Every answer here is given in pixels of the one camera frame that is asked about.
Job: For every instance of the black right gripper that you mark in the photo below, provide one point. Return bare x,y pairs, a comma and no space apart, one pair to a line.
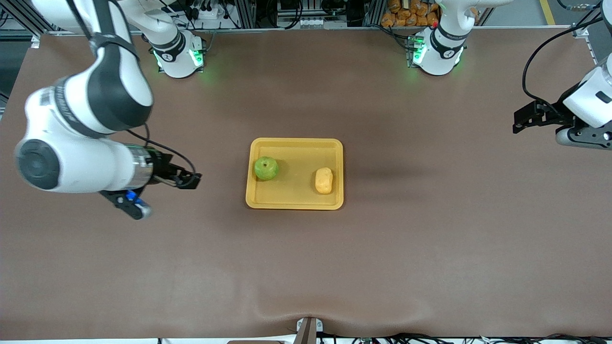
161,171

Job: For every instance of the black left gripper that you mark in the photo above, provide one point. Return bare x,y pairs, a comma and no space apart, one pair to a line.
548,114

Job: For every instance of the green apple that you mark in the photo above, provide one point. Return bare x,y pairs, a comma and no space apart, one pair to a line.
266,168

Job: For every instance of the yellow potato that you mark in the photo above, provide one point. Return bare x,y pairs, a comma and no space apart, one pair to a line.
323,180

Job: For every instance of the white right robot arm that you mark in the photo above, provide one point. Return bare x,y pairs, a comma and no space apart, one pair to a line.
91,167

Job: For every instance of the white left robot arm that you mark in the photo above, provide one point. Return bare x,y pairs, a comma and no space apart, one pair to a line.
440,52

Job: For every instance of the yellow plastic tray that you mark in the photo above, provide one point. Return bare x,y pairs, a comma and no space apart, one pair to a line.
296,191

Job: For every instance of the brown table mat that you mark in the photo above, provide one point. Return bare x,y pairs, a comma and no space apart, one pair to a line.
306,267

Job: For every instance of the orange snack bag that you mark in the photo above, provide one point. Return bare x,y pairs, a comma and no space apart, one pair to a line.
406,14

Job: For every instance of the white power strip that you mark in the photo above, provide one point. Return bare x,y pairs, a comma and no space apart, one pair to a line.
210,13

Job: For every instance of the white connector strip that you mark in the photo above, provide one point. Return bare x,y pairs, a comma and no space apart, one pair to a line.
315,22

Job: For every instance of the silver corner bracket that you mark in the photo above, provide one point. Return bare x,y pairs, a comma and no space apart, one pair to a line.
35,42
581,32

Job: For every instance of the aluminium frame post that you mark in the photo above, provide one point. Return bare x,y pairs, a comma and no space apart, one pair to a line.
374,13
246,14

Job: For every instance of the silver table edge rail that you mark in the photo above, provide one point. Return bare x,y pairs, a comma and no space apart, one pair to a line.
287,30

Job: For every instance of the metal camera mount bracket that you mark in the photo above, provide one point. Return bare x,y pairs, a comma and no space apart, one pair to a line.
308,332

